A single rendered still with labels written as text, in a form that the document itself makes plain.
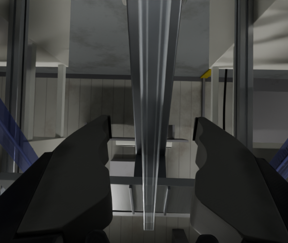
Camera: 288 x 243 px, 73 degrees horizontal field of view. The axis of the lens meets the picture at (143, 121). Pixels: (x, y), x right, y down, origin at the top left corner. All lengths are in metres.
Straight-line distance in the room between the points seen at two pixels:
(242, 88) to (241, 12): 0.23
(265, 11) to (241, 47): 0.10
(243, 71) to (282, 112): 3.60
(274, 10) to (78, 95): 3.34
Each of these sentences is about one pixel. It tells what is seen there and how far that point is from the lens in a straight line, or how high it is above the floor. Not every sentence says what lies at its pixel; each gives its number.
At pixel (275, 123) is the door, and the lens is 4.15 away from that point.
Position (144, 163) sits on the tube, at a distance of 0.16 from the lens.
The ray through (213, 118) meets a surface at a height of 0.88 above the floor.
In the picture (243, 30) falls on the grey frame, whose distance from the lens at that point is 0.71.
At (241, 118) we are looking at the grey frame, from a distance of 0.64.
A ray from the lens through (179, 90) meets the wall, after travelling 3.60.
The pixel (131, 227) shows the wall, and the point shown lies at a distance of 3.90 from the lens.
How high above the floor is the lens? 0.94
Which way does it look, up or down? 2 degrees down
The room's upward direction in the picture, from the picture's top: 179 degrees counter-clockwise
